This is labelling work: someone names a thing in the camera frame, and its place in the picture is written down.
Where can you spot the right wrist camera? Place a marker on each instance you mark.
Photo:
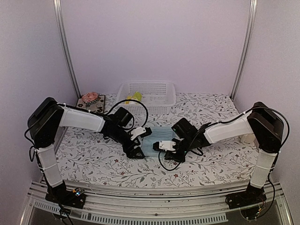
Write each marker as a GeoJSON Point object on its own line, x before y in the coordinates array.
{"type": "Point", "coordinates": [184, 129]}

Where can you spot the light blue towel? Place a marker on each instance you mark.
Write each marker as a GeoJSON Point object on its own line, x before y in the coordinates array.
{"type": "Point", "coordinates": [158, 134]}

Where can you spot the floral embroidered placemat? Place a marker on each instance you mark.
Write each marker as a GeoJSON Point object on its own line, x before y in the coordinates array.
{"type": "Point", "coordinates": [98, 106]}

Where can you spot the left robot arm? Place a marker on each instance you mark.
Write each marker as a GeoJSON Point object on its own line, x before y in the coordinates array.
{"type": "Point", "coordinates": [44, 123]}

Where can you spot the left aluminium frame post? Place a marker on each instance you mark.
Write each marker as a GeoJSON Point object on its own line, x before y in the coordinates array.
{"type": "Point", "coordinates": [65, 47]}

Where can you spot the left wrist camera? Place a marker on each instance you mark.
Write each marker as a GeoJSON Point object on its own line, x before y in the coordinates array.
{"type": "Point", "coordinates": [123, 117]}

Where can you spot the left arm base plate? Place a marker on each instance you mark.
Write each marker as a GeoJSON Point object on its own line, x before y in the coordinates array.
{"type": "Point", "coordinates": [75, 198]}

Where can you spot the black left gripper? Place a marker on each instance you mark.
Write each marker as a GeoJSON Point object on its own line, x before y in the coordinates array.
{"type": "Point", "coordinates": [131, 154]}

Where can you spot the cream ceramic mug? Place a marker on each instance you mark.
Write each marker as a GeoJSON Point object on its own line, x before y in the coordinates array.
{"type": "Point", "coordinates": [248, 138]}

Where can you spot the aluminium frame post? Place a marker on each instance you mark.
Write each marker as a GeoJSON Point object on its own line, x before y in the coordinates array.
{"type": "Point", "coordinates": [65, 47]}
{"type": "Point", "coordinates": [245, 49]}

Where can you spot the green and white towel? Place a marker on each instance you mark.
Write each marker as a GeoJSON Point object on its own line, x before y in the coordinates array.
{"type": "Point", "coordinates": [133, 99]}

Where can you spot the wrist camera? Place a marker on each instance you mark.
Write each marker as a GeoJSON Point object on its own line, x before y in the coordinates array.
{"type": "Point", "coordinates": [184, 129]}
{"type": "Point", "coordinates": [123, 117]}

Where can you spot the right aluminium frame post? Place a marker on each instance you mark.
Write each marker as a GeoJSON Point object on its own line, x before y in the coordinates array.
{"type": "Point", "coordinates": [245, 49]}

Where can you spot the aluminium front rail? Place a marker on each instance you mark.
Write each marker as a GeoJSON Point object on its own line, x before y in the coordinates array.
{"type": "Point", "coordinates": [108, 205]}

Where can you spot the white plastic basket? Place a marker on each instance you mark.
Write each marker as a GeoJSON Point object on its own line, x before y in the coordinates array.
{"type": "Point", "coordinates": [158, 96]}

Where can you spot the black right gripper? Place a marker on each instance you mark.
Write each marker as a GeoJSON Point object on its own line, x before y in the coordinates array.
{"type": "Point", "coordinates": [169, 153]}

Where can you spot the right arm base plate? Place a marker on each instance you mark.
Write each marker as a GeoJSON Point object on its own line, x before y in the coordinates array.
{"type": "Point", "coordinates": [244, 198]}

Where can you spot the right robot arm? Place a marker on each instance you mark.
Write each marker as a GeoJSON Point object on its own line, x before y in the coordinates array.
{"type": "Point", "coordinates": [266, 124]}

